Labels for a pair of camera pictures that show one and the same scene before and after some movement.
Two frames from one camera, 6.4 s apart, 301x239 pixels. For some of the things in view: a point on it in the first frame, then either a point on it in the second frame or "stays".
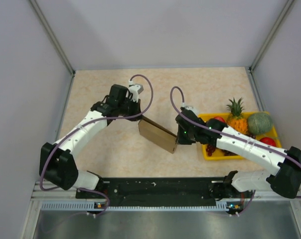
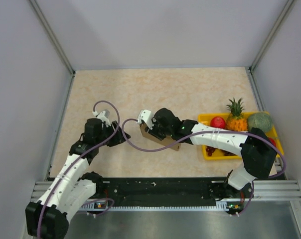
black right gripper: [182, 141] to [153, 131]
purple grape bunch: [211, 148] stays
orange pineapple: [235, 120] stays
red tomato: [268, 140] stays
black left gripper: [137, 107] to [118, 137]
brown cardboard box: [153, 132] stays
